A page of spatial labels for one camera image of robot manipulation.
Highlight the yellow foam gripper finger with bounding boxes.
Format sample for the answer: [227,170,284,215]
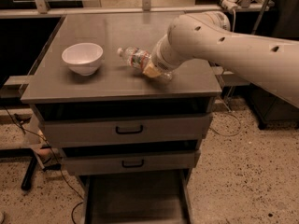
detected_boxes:
[143,62,162,78]

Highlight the clear plastic water bottle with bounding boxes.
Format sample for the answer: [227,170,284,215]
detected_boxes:
[117,47,173,81]

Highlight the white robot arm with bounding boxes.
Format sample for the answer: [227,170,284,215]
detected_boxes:
[143,12,299,107]

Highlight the grey top drawer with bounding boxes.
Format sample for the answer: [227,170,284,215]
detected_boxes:
[41,114,212,147]

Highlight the grey drawer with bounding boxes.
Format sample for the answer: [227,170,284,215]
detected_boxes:
[41,114,212,147]
[79,170,194,224]
[63,151,200,175]

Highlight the grey drawer cabinet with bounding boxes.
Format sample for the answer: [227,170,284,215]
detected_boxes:
[20,11,222,224]

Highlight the grey middle drawer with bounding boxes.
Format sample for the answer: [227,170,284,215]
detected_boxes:
[63,151,200,175]

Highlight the grey bottom drawer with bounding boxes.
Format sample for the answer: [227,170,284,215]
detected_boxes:
[79,170,194,224]

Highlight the white ceramic bowl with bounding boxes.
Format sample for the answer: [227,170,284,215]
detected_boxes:
[62,43,104,76]

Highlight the dark cabinet at right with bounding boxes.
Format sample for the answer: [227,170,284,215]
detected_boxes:
[248,0,299,130]

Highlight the metal diagonal rod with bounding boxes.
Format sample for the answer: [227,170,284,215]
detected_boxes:
[251,0,270,35]

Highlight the black cylindrical leg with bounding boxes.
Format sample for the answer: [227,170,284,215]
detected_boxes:
[21,156,37,191]

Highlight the black top drawer handle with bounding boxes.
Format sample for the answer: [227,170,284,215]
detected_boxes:
[115,125,144,135]

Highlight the black drawer handle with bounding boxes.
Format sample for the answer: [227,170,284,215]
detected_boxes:
[115,125,144,135]
[121,160,145,169]

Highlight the grey metal side bracket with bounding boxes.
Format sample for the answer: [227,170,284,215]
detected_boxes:
[212,66,249,87]

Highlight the black middle drawer handle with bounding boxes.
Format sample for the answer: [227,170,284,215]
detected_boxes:
[121,160,145,169]

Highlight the white power cable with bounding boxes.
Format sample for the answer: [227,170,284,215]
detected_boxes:
[208,8,243,138]

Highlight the black floor cable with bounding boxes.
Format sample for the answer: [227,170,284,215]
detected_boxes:
[2,105,85,224]

